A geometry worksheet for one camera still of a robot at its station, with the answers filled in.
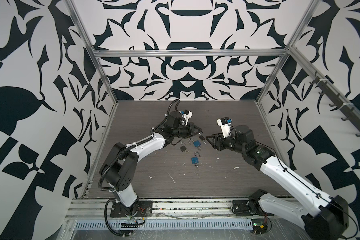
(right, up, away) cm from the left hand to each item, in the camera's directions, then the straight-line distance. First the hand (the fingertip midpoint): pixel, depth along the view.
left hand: (204, 127), depth 80 cm
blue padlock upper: (-3, -11, +17) cm, 20 cm away
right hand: (+2, -4, -5) cm, 7 cm away
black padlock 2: (-11, -14, +15) cm, 23 cm away
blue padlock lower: (-4, -20, +10) cm, 22 cm away
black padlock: (-2, -5, +1) cm, 5 cm away
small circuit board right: (+25, -46, -9) cm, 53 cm away
